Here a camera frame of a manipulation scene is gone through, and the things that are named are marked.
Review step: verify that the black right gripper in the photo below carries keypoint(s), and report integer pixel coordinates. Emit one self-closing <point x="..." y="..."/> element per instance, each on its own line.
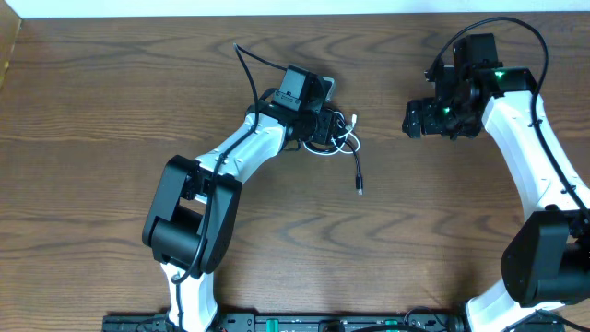
<point x="420" y="118"/>

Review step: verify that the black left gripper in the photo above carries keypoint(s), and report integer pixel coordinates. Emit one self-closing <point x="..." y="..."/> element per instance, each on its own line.
<point x="325" y="125"/>

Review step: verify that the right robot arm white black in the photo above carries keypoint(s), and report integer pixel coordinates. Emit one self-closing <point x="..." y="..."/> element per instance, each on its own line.
<point x="546" y="265"/>

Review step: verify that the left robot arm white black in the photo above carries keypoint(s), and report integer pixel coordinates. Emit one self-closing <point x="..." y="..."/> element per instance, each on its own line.
<point x="193" y="212"/>

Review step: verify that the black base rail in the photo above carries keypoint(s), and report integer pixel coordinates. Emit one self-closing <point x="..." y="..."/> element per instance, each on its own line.
<point x="420" y="319"/>

